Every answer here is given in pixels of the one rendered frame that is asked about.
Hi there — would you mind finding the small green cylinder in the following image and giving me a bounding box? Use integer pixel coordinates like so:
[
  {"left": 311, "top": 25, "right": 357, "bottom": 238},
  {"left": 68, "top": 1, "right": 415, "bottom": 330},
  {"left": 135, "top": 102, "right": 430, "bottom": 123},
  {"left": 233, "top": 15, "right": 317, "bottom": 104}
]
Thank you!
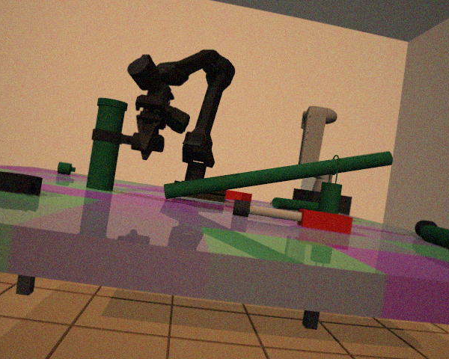
[{"left": 58, "top": 162, "right": 76, "bottom": 175}]

